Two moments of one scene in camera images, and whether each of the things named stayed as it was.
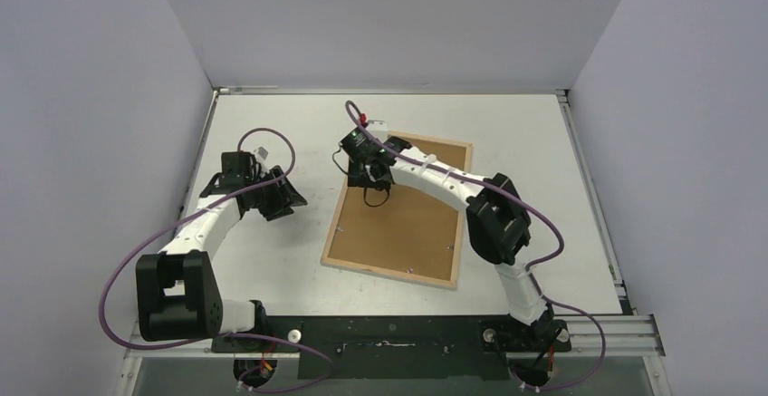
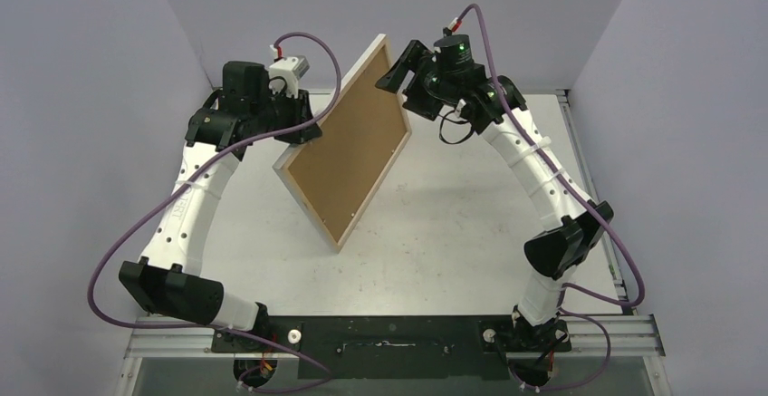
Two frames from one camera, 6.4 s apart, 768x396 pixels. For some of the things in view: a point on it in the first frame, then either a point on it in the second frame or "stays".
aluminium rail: x=631 y=335 stays
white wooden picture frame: x=399 y=231 -> x=398 y=147
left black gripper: x=283 y=193 -> x=300 y=108
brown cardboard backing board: x=402 y=229 -> x=338 y=169
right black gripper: x=372 y=178 -> x=411 y=74
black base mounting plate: x=399 y=347 stays
